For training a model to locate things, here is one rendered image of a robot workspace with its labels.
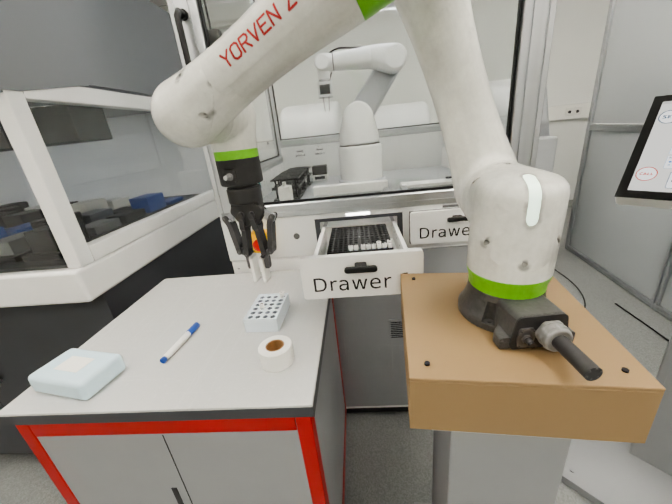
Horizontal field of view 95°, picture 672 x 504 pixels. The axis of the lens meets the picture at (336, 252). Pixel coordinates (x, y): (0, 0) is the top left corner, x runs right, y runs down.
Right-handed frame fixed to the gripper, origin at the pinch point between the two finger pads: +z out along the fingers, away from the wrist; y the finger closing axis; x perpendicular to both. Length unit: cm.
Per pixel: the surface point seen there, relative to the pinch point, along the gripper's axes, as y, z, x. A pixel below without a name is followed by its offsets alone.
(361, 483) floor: 18, 90, 8
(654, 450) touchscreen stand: 114, 80, 27
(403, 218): 34, 0, 38
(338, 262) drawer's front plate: 19.6, -0.8, 1.2
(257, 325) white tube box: -0.3, 12.4, -6.4
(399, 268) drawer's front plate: 33.5, 1.8, 3.5
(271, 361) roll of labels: 9.0, 11.6, -18.9
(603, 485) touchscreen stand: 97, 87, 18
